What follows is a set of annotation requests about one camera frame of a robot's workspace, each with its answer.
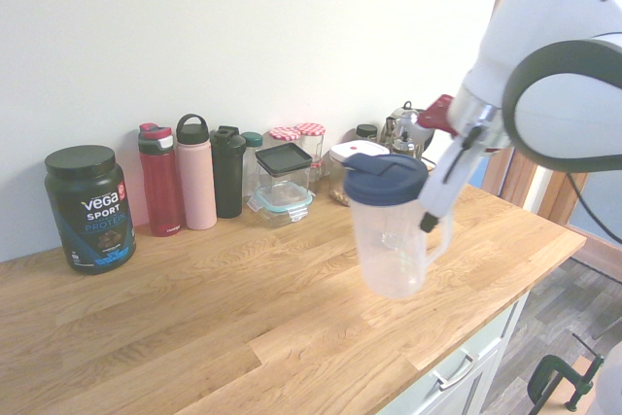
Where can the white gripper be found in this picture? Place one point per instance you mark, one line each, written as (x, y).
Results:
(449, 177)

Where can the clear pitcher with blue lid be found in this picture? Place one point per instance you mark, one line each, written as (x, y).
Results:
(389, 230)

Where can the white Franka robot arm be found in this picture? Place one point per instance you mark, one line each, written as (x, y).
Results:
(549, 79)

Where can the pink metal water bottle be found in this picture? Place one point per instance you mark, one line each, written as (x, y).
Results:
(196, 182)

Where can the red water bottle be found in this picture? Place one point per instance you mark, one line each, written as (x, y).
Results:
(162, 186)

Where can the silver kettle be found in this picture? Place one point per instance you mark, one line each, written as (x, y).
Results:
(403, 130)

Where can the container with white red-dot lid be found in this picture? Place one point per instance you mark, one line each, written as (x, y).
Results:
(357, 152)

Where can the jar with black lid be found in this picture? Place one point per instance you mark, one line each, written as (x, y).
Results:
(366, 132)

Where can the small red jar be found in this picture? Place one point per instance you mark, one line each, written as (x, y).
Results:
(317, 171)

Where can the jar with red gingham lid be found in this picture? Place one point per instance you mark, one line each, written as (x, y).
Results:
(286, 134)
(311, 140)

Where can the glass container with blue clips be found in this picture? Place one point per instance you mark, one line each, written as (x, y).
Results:
(282, 203)

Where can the square container with black lid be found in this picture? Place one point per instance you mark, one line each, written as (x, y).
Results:
(284, 164)

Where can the white kitchen cabinet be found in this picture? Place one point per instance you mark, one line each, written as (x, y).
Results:
(466, 376)

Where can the jar with green lid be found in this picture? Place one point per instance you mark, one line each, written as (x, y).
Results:
(252, 152)

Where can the green metal clamp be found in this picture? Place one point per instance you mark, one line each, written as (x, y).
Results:
(559, 376)

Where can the black shaker bottle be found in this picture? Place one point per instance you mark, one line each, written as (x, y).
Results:
(228, 177)

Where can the black Vega protein tub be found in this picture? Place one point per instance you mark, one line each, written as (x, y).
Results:
(92, 216)

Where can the red wrist mount bracket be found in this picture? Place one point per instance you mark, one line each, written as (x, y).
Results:
(435, 116)

